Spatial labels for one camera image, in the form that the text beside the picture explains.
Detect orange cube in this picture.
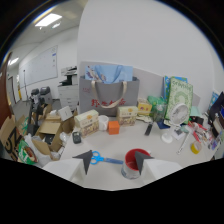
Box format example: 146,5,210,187
107,120,121,136

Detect red cup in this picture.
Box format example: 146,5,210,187
120,148,148,180

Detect black small device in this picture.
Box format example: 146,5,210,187
72,131,83,145

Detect white pen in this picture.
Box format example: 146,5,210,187
176,132,191,156

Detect black remote control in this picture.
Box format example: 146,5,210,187
144,121,154,137

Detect open cardboard box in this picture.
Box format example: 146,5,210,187
31,113,76,154

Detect yellow tape roll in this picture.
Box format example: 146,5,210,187
189,140,203,155

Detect large cream tea box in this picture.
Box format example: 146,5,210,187
73,109,100,139

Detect green snack bag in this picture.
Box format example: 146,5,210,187
16,139,39,164

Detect small white desk fan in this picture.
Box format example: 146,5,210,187
161,102,190,145

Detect white mug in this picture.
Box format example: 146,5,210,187
97,114,110,132

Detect clear plastic bottle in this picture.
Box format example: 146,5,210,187
153,103,168,123

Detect small cream tea box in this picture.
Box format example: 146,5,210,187
116,105,139,128

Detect yellow box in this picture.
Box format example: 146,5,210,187
137,101,153,117

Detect green patterned book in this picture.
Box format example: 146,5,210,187
164,76,194,125

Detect black office chair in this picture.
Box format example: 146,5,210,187
29,86,54,107

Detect office printer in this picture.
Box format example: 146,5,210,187
57,66,80,112

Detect blue book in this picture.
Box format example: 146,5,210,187
162,75,188,102

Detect grey tote bag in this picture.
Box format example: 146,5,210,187
78,75,141,118

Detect whiteboard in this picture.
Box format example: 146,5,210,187
18,44,59,90

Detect ceiling light panel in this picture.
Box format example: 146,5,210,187
34,13,63,28

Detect blue handled scissors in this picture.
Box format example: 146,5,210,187
89,150,125,166

